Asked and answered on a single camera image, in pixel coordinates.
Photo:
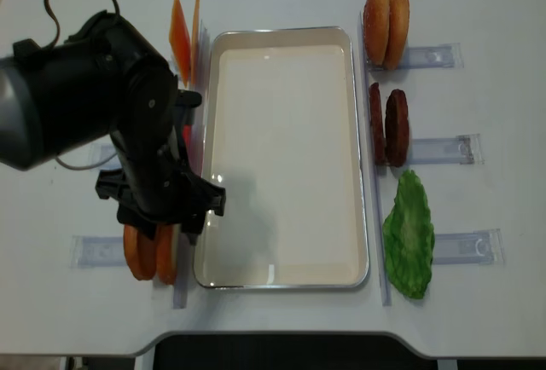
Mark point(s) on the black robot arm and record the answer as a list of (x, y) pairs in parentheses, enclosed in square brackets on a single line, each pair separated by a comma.
[(107, 80)]

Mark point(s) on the clear right rail strip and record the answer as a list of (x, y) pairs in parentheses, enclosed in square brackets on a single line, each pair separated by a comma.
[(385, 287)]

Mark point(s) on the clear left rail strip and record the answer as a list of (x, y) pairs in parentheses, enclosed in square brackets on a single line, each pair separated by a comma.
[(185, 251)]

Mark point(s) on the clear rail strip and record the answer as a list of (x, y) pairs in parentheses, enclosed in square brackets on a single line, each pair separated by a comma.
[(385, 287), (185, 251)]

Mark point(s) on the white metal tray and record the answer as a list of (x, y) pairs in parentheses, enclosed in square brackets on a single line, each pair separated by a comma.
[(281, 136)]

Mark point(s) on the brown meat patty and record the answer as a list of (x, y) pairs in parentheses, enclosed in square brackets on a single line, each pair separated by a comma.
[(397, 128), (376, 124)]

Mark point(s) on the left brown meat patty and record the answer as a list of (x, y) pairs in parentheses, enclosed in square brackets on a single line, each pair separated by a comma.
[(376, 124)]

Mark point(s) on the right brown meat patty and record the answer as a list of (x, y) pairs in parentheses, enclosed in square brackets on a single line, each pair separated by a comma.
[(397, 128)]

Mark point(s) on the right red tomato slice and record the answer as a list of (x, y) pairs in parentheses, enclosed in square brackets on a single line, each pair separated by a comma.
[(186, 135)]

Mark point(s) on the clear holder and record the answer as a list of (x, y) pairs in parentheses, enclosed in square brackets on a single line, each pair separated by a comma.
[(458, 150), (104, 156), (483, 247), (447, 55), (97, 252)]

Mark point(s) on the green lettuce leaf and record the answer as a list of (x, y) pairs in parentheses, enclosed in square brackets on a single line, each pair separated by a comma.
[(408, 235)]

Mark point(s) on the clear holder middle right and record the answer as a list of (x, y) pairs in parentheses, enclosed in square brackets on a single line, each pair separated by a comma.
[(458, 150)]

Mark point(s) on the orange cheese slice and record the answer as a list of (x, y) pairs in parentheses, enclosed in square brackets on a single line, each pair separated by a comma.
[(180, 41), (195, 44)]

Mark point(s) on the left top bun half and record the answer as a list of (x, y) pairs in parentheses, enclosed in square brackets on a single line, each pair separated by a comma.
[(376, 29)]

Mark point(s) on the right orange cheese slice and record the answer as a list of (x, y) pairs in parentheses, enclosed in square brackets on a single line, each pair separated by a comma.
[(195, 44)]

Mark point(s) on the clear holder lower right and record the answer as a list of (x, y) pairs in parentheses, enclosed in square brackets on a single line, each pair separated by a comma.
[(483, 247)]

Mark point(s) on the bun slice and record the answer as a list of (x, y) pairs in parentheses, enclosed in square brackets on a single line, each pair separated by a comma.
[(166, 253), (140, 253)]

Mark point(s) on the right top bun half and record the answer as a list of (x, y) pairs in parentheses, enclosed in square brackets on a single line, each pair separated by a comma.
[(399, 19)]

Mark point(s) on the bun half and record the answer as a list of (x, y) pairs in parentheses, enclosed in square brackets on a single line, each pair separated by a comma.
[(376, 29), (399, 19)]

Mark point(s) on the clear holder upper right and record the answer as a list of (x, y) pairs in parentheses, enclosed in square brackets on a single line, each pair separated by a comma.
[(447, 55)]

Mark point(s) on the clear holder lower left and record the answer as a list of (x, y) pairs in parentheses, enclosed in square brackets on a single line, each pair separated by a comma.
[(97, 252)]

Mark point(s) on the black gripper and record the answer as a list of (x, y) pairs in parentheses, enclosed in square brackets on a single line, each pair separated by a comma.
[(156, 185)]

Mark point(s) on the clear holder middle left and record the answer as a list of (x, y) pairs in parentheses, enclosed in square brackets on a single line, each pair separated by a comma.
[(104, 156)]

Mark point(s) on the left orange cheese slice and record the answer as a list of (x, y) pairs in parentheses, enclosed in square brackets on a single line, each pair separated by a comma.
[(180, 41)]

